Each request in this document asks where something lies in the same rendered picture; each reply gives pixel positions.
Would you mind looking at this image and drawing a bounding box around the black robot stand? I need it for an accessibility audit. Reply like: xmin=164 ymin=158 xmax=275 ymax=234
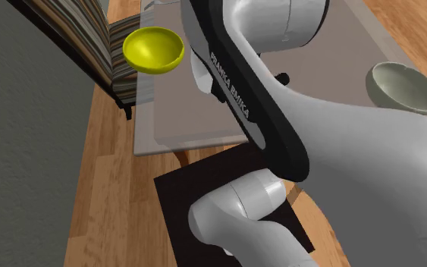
xmin=153 ymin=142 xmax=316 ymax=267

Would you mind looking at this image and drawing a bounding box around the grey-green bowl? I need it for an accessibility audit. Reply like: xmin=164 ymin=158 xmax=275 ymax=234
xmin=365 ymin=61 xmax=427 ymax=115

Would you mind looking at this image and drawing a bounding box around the yellow bowl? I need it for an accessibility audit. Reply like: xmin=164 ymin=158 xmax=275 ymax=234
xmin=122 ymin=26 xmax=186 ymax=76

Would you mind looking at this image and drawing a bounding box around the striped armchair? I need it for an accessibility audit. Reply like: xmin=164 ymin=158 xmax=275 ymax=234
xmin=8 ymin=0 xmax=143 ymax=121

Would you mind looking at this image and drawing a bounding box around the grey coffee table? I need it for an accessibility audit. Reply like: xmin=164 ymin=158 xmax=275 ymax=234
xmin=133 ymin=0 xmax=427 ymax=157

